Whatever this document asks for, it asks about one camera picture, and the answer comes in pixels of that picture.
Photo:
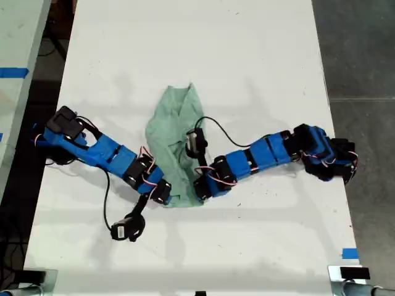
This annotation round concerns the pale green T-shirt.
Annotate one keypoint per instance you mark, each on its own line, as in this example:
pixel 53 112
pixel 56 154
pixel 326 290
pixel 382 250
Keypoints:
pixel 166 123

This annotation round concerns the white side table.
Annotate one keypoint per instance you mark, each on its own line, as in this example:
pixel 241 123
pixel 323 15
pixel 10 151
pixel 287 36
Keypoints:
pixel 18 37

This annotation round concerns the small black box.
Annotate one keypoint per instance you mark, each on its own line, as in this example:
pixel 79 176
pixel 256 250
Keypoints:
pixel 34 276
pixel 355 273

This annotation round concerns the short blue tape strip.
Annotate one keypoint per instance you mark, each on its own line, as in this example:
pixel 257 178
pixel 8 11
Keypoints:
pixel 350 253

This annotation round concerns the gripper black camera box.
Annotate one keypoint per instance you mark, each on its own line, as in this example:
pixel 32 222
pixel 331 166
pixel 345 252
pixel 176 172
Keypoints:
pixel 196 142
pixel 122 229

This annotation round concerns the long blue tape strip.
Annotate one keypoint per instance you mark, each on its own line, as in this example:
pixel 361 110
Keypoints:
pixel 14 72

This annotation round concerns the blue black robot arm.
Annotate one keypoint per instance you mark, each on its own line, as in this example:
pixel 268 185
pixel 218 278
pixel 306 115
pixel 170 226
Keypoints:
pixel 265 151
pixel 105 151

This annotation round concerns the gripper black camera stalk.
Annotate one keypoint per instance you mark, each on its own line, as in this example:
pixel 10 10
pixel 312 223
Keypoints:
pixel 140 206
pixel 202 161

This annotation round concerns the metal table corner bracket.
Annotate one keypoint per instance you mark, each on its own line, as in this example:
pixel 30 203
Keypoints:
pixel 334 280
pixel 52 279

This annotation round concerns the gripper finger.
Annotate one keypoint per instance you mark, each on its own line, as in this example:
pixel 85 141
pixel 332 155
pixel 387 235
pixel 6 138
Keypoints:
pixel 167 202

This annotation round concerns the grey metal pipe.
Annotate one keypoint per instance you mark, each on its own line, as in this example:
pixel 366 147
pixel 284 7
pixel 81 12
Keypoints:
pixel 18 291
pixel 370 290

